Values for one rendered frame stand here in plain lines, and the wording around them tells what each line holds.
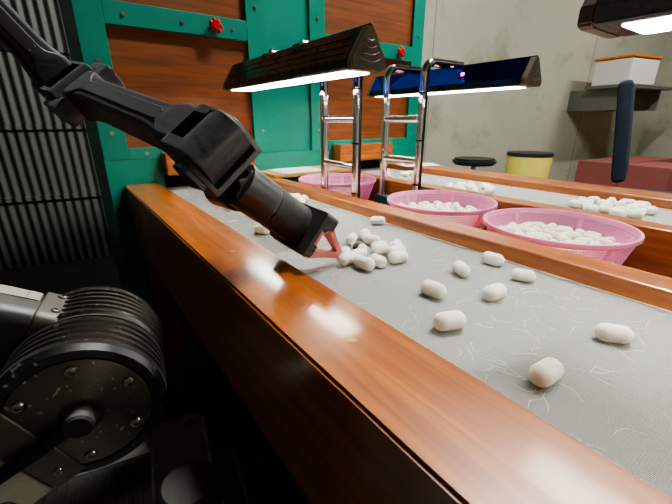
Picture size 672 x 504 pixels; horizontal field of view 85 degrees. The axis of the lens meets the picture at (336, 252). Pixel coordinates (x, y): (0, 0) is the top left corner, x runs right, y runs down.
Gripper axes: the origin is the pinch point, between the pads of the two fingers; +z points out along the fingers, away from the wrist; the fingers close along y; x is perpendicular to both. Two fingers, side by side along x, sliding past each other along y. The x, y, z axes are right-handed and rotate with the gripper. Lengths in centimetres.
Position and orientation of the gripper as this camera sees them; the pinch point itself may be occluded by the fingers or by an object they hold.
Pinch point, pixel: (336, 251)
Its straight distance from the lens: 58.1
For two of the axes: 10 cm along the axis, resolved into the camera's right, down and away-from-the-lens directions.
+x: -5.2, 8.5, -0.7
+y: -5.9, -3.0, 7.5
